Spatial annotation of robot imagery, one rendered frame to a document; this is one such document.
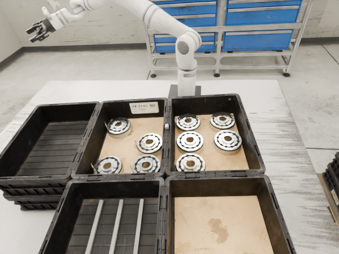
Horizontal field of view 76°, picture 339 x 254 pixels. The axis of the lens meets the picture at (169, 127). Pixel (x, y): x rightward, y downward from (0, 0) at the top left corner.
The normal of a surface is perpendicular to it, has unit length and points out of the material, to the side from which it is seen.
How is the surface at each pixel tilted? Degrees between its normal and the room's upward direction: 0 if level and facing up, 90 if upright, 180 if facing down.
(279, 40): 90
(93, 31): 90
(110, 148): 0
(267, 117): 0
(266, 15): 90
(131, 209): 0
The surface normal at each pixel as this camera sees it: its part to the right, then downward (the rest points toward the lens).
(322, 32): -0.13, 0.69
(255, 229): -0.08, -0.72
